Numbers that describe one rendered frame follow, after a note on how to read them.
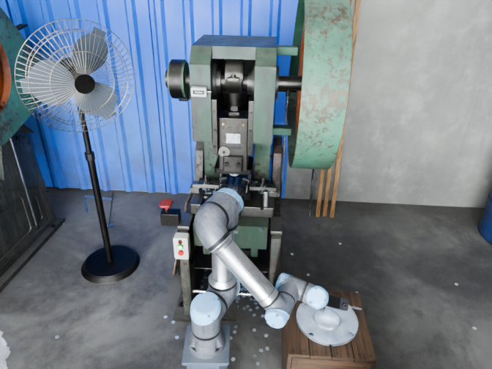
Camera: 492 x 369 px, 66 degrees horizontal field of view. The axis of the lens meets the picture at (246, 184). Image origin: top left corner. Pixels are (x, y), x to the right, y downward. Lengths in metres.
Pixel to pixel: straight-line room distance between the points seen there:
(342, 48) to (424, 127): 1.98
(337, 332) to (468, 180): 2.27
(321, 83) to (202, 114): 0.62
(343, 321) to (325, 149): 0.83
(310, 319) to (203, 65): 1.28
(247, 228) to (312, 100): 0.79
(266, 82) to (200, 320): 1.05
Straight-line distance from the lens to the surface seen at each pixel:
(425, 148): 3.52
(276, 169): 2.34
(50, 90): 2.16
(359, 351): 1.89
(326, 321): 1.94
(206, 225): 1.27
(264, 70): 1.77
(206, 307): 1.53
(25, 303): 2.79
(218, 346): 1.66
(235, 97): 1.88
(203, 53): 1.82
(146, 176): 3.53
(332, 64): 1.53
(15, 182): 3.00
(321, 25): 1.59
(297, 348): 1.84
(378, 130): 3.34
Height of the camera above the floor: 1.78
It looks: 29 degrees down
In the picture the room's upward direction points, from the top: 1 degrees clockwise
